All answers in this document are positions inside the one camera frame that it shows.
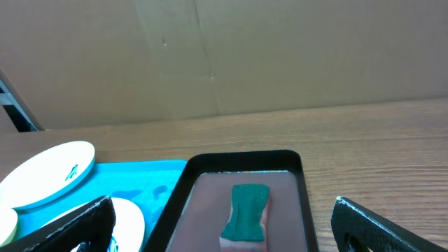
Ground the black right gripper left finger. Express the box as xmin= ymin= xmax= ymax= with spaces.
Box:
xmin=1 ymin=196 xmax=116 ymax=252

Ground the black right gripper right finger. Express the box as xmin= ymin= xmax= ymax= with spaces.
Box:
xmin=330 ymin=196 xmax=447 ymax=252

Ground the green orange sponge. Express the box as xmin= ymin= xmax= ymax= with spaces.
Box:
xmin=219 ymin=183 xmax=270 ymax=252

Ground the white pink plate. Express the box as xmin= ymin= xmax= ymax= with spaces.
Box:
xmin=107 ymin=197 xmax=145 ymax=252

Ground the teal plastic tray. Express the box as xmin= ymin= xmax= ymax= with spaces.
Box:
xmin=13 ymin=160 xmax=187 ymax=244

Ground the black water tray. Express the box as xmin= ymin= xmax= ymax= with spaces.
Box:
xmin=143 ymin=150 xmax=319 ymax=251

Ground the light blue plate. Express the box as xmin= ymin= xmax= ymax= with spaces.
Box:
xmin=1 ymin=141 xmax=95 ymax=210

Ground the cardboard backdrop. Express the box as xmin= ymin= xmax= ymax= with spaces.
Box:
xmin=1 ymin=1 xmax=447 ymax=130

